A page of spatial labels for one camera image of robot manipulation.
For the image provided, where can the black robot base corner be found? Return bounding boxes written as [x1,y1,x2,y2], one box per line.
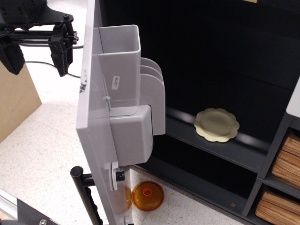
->
[0,197,58,225]

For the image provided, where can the orange translucent lid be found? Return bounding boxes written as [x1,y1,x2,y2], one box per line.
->
[131,181,165,211]

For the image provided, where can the upper wicker basket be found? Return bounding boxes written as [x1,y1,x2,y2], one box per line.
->
[271,132,300,189]

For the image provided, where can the brown cardboard panel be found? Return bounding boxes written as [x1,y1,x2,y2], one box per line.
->
[0,64,42,141]

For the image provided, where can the dark grey fridge cabinet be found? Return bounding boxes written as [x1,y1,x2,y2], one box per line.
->
[102,0,300,225]

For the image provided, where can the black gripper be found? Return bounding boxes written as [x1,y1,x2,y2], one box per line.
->
[0,0,78,77]

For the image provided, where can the grey toy fridge door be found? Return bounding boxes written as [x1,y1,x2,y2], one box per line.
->
[76,0,165,225]

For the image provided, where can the cream scalloped toy plate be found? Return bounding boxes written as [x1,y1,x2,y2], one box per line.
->
[194,108,240,143]

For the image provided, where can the black floor cable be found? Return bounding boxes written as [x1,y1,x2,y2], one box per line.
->
[18,42,84,79]

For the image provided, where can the black door handle bar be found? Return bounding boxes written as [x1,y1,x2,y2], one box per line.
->
[70,166,103,225]

